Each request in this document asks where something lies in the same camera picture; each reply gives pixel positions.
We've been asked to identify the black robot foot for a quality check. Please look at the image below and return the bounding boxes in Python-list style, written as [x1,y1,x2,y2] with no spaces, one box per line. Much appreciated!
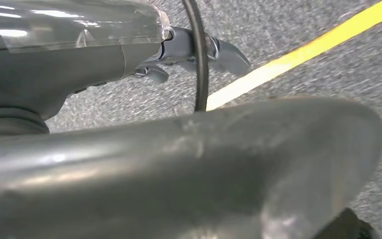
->
[313,208,380,239]

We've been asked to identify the yellow floor tape square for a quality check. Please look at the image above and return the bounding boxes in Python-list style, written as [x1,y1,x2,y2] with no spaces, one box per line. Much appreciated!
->
[205,0,382,112]

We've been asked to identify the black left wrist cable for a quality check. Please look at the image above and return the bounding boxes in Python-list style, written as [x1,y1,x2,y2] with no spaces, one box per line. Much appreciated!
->
[182,0,210,113]

